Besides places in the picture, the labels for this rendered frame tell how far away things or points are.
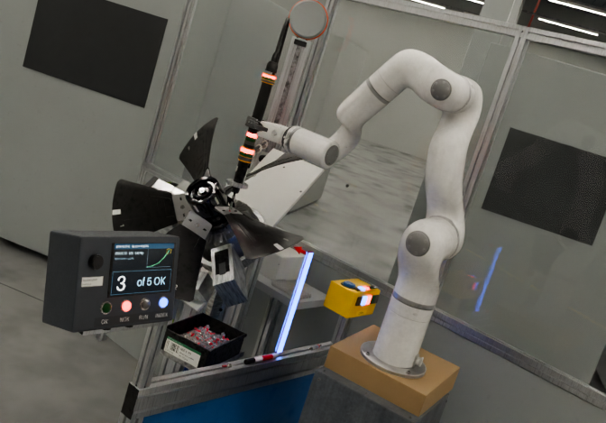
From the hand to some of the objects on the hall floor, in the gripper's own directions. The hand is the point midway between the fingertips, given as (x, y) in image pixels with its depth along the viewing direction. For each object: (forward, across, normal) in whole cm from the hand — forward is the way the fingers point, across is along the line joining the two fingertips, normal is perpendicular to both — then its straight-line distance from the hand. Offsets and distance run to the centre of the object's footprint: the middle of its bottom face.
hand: (255, 123), depth 221 cm
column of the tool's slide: (+38, -59, +149) cm, 165 cm away
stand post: (+11, -34, +148) cm, 153 cm away
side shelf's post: (+9, -55, +148) cm, 158 cm away
